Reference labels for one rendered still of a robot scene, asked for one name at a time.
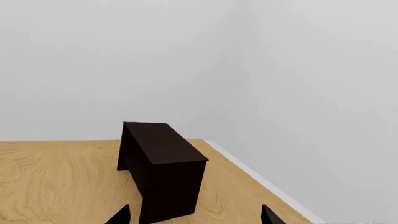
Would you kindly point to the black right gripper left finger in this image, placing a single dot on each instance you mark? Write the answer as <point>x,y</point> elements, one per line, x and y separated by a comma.
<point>120,217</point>

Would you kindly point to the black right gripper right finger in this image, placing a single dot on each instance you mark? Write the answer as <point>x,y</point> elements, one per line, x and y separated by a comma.
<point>269,217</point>

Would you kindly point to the dark brown wooden cabinet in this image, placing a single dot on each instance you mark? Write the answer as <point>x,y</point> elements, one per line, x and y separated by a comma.
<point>168,168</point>

